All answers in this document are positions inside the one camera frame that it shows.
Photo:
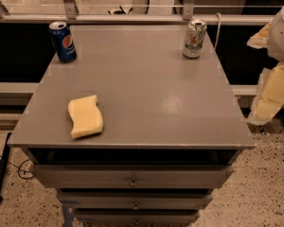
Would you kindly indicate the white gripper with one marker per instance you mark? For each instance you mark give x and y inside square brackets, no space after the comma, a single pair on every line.
[283,37]

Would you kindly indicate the white green 7up can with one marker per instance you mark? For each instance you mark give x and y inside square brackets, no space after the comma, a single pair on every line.
[194,38]

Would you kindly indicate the blue pepsi can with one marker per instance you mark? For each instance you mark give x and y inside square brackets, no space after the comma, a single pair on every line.
[62,40]

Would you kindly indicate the grey drawer cabinet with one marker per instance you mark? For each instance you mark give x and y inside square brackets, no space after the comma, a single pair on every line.
[159,108]

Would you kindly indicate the yellow sponge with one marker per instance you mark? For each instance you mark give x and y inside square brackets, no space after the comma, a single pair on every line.
[86,117]

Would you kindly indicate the middle grey drawer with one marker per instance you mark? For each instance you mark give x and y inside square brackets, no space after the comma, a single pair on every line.
[135,200]

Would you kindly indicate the grey drawer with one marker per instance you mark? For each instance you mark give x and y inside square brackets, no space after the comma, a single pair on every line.
[136,217]
[135,200]
[132,177]

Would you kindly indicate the bottom grey drawer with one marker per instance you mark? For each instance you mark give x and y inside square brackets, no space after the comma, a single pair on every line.
[136,217]

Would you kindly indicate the top grey drawer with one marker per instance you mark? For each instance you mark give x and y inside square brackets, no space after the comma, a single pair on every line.
[132,177]

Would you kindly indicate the black floor bar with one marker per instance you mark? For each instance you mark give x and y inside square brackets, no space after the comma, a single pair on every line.
[4,162]

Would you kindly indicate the metal railing frame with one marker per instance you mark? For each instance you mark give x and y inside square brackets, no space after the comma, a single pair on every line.
[256,12]

